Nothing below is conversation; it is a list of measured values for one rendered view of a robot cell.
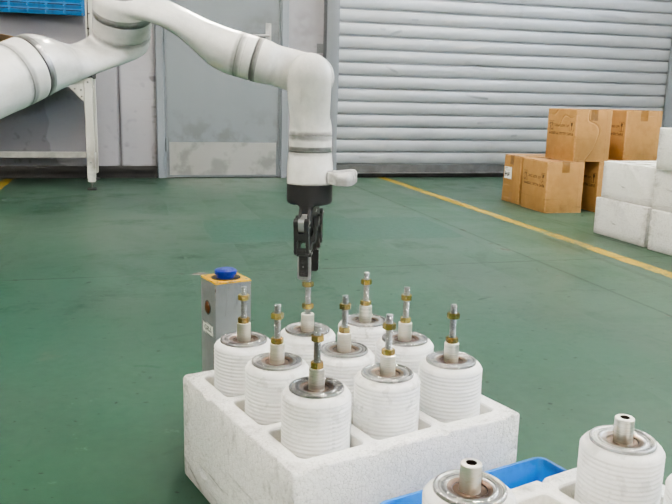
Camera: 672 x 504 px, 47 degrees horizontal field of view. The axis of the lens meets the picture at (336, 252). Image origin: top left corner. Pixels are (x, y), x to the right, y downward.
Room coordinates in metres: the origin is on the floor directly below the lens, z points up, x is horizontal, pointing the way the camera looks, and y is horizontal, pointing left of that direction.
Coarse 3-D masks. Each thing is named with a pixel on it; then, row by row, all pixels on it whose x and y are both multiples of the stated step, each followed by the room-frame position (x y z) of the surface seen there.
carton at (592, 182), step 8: (608, 160) 4.62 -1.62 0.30; (616, 160) 4.64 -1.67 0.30; (584, 168) 4.64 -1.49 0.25; (592, 168) 4.57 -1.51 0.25; (600, 168) 4.51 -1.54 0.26; (584, 176) 4.64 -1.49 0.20; (592, 176) 4.56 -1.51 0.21; (600, 176) 4.51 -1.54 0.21; (584, 184) 4.63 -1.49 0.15; (592, 184) 4.55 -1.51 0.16; (600, 184) 4.51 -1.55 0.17; (584, 192) 4.62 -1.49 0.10; (592, 192) 4.55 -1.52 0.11; (600, 192) 4.51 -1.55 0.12; (584, 200) 4.62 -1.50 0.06; (592, 200) 4.54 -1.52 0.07; (584, 208) 4.61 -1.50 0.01; (592, 208) 4.53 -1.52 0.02
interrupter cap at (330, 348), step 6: (330, 342) 1.18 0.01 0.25; (336, 342) 1.18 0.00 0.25; (354, 342) 1.18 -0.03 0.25; (324, 348) 1.15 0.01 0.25; (330, 348) 1.15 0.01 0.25; (336, 348) 1.16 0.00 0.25; (354, 348) 1.16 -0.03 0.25; (360, 348) 1.15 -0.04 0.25; (366, 348) 1.15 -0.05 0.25; (324, 354) 1.13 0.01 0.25; (330, 354) 1.12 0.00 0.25; (336, 354) 1.12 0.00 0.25; (342, 354) 1.12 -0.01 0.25; (348, 354) 1.12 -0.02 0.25; (354, 354) 1.12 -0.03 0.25; (360, 354) 1.12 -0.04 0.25
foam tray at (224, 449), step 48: (192, 384) 1.18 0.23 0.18; (192, 432) 1.18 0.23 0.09; (240, 432) 1.01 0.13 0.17; (432, 432) 1.01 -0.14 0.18; (480, 432) 1.04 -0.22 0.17; (192, 480) 1.18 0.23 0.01; (240, 480) 1.02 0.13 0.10; (288, 480) 0.89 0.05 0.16; (336, 480) 0.92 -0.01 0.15; (384, 480) 0.96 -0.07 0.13
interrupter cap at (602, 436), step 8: (592, 432) 0.86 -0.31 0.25; (600, 432) 0.86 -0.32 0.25; (608, 432) 0.86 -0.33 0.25; (640, 432) 0.86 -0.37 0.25; (592, 440) 0.84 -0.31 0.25; (600, 440) 0.84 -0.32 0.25; (608, 440) 0.85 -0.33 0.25; (640, 440) 0.84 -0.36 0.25; (648, 440) 0.84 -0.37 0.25; (608, 448) 0.82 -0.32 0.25; (616, 448) 0.82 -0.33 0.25; (624, 448) 0.82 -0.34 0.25; (632, 448) 0.82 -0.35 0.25; (640, 448) 0.82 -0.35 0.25; (648, 448) 0.82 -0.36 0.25; (656, 448) 0.82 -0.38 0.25
